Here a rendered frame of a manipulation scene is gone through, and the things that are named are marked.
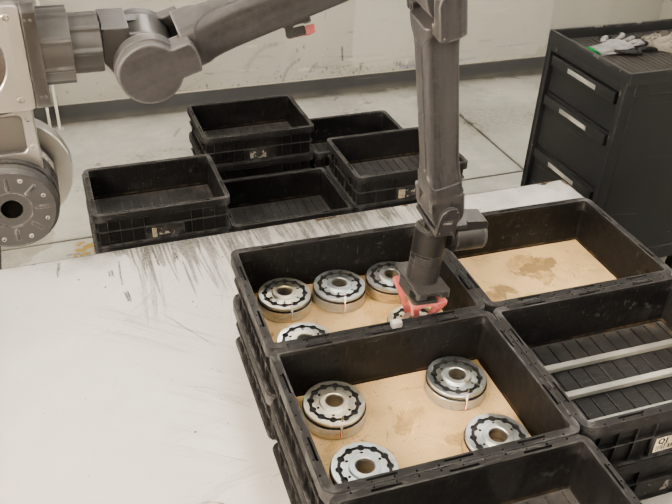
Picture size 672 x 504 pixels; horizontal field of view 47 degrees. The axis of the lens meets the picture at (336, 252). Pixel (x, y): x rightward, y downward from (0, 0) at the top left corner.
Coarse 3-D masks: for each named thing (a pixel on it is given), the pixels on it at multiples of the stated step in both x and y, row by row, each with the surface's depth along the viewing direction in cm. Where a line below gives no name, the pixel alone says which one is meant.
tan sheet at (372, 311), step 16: (368, 304) 153; (384, 304) 153; (400, 304) 153; (304, 320) 148; (320, 320) 148; (336, 320) 148; (352, 320) 148; (368, 320) 149; (384, 320) 149; (272, 336) 144
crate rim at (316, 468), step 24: (480, 312) 136; (360, 336) 129; (384, 336) 130; (504, 336) 132; (528, 360) 126; (288, 384) 119; (288, 408) 116; (552, 432) 113; (576, 432) 113; (312, 456) 108; (456, 456) 109; (480, 456) 109; (360, 480) 105; (384, 480) 105
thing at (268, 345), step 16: (304, 240) 153; (320, 240) 153; (336, 240) 154; (240, 272) 143; (240, 288) 142; (464, 288) 142; (256, 304) 135; (480, 304) 138; (256, 320) 132; (416, 320) 133; (320, 336) 129; (336, 336) 129
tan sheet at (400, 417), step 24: (360, 384) 134; (384, 384) 134; (408, 384) 135; (384, 408) 130; (408, 408) 130; (432, 408) 130; (480, 408) 130; (504, 408) 131; (360, 432) 125; (384, 432) 125; (408, 432) 125; (432, 432) 126; (456, 432) 126; (528, 432) 126; (408, 456) 121; (432, 456) 121
